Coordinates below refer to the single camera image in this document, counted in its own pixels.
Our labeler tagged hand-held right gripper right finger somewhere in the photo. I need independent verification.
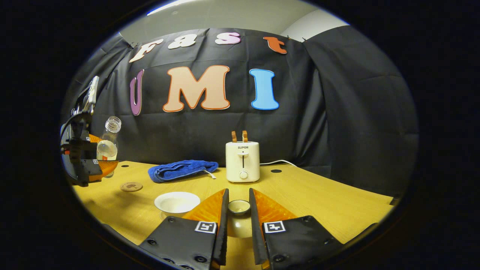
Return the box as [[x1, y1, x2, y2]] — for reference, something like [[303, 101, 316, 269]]
[[249, 188, 344, 270]]

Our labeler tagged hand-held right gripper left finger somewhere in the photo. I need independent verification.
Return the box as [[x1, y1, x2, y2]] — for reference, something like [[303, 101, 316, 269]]
[[139, 188, 229, 270]]

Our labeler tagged cream ceramic teacup lid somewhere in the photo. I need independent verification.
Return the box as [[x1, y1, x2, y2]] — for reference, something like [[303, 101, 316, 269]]
[[227, 199, 252, 239]]

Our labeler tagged clear plastic water bottle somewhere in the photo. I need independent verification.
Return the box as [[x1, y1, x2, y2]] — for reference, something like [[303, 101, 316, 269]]
[[96, 116, 122, 179]]

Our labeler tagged cream ceramic teacup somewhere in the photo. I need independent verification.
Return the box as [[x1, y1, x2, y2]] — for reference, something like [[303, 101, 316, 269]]
[[154, 192, 201, 218]]

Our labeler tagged white toaster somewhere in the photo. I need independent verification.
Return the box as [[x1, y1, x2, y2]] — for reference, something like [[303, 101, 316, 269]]
[[225, 141, 260, 183]]

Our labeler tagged blue folded towel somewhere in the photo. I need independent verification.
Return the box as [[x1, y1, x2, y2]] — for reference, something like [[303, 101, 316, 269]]
[[148, 160, 219, 183]]

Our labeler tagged black backdrop cloth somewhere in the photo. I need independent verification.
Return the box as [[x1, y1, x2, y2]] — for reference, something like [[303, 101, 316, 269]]
[[62, 26, 419, 195]]

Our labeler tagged white toaster cable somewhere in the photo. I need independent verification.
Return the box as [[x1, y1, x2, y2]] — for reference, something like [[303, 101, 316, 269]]
[[259, 160, 297, 168]]

